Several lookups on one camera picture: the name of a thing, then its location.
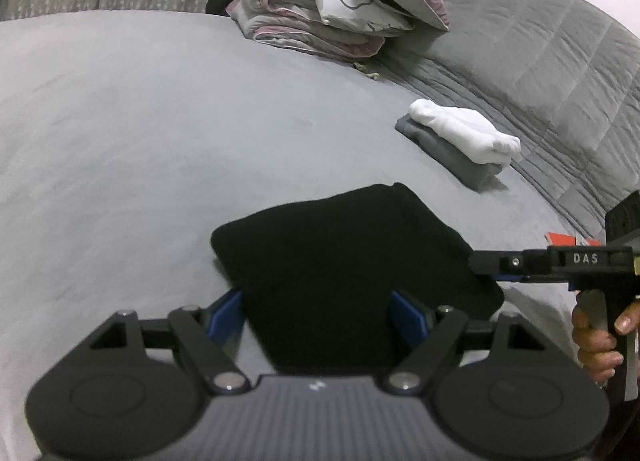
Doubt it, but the black t-shirt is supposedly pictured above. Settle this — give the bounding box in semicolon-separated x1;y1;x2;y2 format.
210;184;504;375

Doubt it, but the person right hand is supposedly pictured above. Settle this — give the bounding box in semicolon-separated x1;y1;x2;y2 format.
572;301;640;386

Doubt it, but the red white paper packet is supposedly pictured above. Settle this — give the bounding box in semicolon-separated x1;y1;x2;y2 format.
546;233;601;247

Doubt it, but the grey folded garment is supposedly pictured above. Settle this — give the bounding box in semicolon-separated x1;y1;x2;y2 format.
395;114;503;191

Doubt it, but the white folded garment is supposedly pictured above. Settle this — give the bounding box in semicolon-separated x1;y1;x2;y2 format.
408;99;522;167

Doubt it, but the grey quilted bedspread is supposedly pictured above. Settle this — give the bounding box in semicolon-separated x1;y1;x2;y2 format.
378;0;639;237

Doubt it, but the grey bed sheet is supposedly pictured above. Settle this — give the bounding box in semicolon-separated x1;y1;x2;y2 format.
1;11;572;460

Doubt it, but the folded floral duvet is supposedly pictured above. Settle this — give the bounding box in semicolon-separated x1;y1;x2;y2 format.
226;0;413;61

